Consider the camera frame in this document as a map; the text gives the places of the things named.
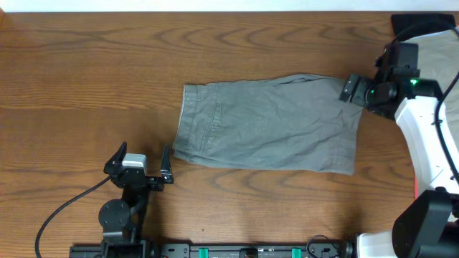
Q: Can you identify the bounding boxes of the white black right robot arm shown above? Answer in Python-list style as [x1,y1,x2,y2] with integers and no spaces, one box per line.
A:
[173,42,458,257]

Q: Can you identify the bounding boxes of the black folded garment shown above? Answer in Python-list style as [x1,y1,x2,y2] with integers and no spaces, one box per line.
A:
[391,13,456,40]

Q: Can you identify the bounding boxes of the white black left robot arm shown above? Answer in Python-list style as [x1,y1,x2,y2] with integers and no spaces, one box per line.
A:
[98,142,166,258]

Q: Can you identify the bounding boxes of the red garment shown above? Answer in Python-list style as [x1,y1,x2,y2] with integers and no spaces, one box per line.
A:
[414,173,419,199]

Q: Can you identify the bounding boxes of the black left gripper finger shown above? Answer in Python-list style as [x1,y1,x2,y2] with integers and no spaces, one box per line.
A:
[160,145,174,184]
[104,141,127,172]

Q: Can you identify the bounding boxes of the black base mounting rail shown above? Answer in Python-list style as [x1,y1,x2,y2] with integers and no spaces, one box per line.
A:
[69,239,357,258]

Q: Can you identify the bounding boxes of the beige folded garment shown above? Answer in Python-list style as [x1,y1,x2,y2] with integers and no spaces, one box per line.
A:
[406,30,459,144]

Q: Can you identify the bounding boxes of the grey shorts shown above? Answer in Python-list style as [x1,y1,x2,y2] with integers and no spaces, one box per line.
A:
[173,74,362,175]

